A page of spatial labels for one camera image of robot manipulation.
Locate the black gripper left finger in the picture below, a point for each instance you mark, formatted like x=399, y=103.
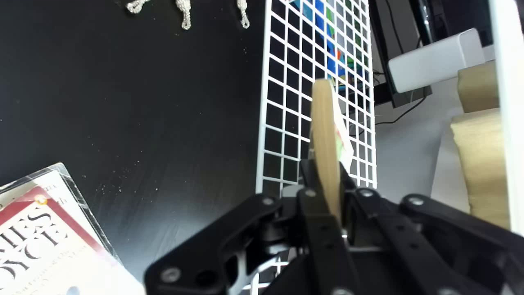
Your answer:
x=221, y=258

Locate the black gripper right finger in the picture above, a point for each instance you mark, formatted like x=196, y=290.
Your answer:
x=432, y=249

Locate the thin white book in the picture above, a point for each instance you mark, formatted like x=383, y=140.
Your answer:
x=331, y=147

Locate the black side table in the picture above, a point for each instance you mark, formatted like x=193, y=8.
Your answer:
x=154, y=122

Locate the stack of colourful boxes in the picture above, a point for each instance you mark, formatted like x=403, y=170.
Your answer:
x=341, y=32

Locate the white wire two-tier shelf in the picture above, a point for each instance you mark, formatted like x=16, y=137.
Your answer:
x=291, y=65

